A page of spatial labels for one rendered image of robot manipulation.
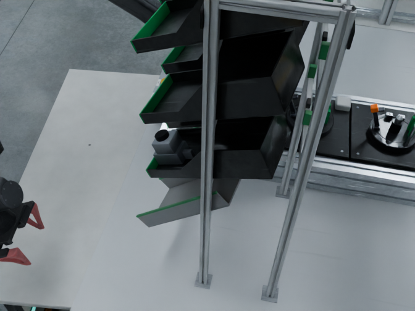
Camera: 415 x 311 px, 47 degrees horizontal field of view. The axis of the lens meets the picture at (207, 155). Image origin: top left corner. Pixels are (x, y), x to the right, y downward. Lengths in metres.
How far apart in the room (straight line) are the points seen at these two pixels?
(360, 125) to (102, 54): 2.22
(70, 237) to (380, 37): 1.44
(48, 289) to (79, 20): 2.71
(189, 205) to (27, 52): 2.62
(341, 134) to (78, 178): 0.79
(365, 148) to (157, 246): 0.66
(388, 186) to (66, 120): 1.03
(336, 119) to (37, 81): 2.19
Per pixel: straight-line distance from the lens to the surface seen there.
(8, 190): 1.03
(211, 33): 0.67
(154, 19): 0.83
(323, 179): 1.41
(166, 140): 0.97
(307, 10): 0.62
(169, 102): 0.91
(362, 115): 1.54
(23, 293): 1.30
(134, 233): 1.32
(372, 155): 1.43
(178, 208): 1.05
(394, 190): 1.44
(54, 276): 1.30
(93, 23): 3.68
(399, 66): 1.97
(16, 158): 2.79
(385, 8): 2.15
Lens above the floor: 1.97
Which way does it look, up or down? 49 degrees down
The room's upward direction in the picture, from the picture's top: 2 degrees clockwise
